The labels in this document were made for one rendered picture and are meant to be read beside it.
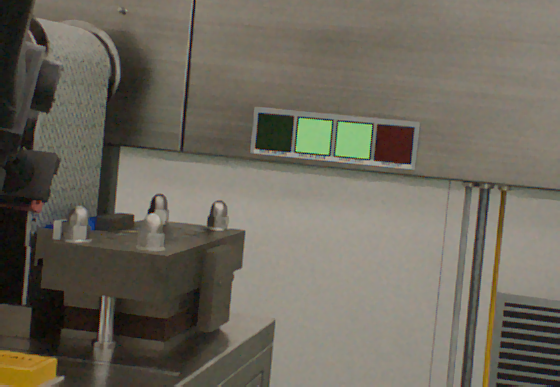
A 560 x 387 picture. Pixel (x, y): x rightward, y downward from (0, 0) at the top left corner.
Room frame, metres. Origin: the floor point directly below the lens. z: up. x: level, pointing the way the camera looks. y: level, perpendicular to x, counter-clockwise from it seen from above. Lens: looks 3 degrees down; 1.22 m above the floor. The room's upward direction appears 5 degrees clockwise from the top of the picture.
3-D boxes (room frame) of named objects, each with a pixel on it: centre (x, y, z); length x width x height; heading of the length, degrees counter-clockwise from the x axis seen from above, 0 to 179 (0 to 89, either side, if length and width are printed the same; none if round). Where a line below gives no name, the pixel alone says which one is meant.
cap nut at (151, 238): (1.52, 0.15, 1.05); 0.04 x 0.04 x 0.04
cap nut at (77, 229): (1.53, 0.25, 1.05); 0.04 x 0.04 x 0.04
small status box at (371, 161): (1.80, -0.07, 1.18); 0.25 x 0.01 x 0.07; 78
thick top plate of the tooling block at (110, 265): (1.68, 0.16, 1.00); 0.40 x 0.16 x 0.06; 168
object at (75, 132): (1.67, 0.29, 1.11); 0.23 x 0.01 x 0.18; 168
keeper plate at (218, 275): (1.68, 0.07, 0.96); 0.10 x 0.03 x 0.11; 168
